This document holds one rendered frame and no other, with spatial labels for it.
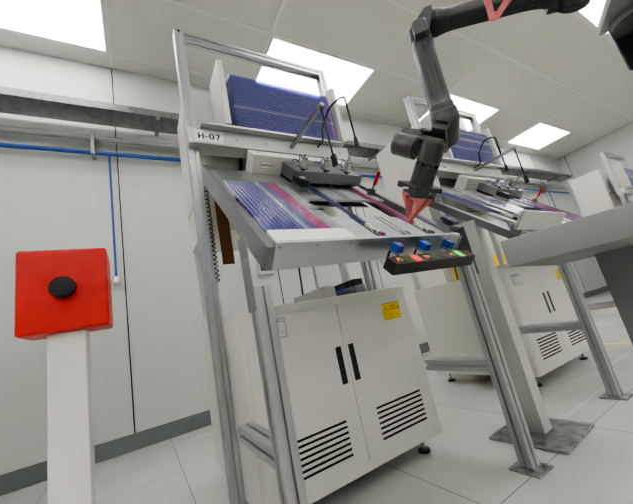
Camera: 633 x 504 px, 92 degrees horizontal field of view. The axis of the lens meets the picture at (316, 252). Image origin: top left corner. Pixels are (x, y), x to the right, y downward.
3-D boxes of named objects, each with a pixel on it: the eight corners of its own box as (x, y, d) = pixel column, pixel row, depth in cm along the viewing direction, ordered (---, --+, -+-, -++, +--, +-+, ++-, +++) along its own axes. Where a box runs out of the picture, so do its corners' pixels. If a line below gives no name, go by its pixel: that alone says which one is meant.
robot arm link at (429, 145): (443, 139, 70) (452, 140, 74) (415, 133, 73) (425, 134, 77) (432, 170, 73) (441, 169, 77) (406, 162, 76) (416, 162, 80)
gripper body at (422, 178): (395, 187, 79) (404, 157, 76) (422, 188, 84) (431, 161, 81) (413, 195, 74) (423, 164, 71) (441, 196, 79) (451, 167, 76)
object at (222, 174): (380, 211, 133) (384, 199, 131) (228, 209, 100) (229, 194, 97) (340, 187, 158) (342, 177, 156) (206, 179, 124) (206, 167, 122)
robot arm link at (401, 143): (457, 109, 71) (457, 136, 78) (412, 102, 77) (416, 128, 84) (430, 149, 69) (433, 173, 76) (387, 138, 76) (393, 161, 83)
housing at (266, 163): (343, 192, 155) (350, 164, 149) (250, 187, 130) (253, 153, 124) (335, 187, 161) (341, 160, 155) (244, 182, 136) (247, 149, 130)
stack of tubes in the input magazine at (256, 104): (338, 141, 155) (327, 96, 161) (237, 126, 128) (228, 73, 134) (325, 155, 165) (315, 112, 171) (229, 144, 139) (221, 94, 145)
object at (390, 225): (452, 244, 105) (455, 236, 103) (271, 258, 71) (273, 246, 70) (412, 222, 119) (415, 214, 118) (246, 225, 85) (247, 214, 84)
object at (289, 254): (452, 253, 105) (460, 233, 102) (272, 270, 71) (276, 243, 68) (449, 251, 106) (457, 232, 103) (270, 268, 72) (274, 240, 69)
